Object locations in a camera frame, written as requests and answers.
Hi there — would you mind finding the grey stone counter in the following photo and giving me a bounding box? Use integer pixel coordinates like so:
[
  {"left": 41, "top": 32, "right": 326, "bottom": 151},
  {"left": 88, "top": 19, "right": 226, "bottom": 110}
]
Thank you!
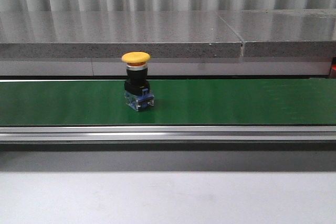
[{"left": 1, "top": 9, "right": 335, "bottom": 77}]

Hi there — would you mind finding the aluminium conveyor frame rail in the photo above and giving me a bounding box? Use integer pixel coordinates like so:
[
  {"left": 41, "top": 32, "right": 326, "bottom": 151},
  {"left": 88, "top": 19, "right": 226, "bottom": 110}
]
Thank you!
[{"left": 1, "top": 125, "right": 335, "bottom": 144}]

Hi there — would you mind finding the green conveyor belt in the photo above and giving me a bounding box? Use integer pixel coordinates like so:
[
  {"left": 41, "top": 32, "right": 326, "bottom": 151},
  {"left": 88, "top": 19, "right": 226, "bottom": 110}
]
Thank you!
[{"left": 1, "top": 78, "right": 335, "bottom": 126}]

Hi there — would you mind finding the yellow mushroom push button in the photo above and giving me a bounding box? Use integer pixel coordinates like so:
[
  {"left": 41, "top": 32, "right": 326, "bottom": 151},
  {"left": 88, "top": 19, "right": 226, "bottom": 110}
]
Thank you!
[{"left": 122, "top": 51, "right": 154, "bottom": 111}]

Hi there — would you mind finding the red object at edge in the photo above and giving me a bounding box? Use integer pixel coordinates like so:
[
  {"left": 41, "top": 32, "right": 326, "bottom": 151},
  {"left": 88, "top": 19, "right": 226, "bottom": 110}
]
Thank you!
[{"left": 329, "top": 57, "right": 336, "bottom": 79}]

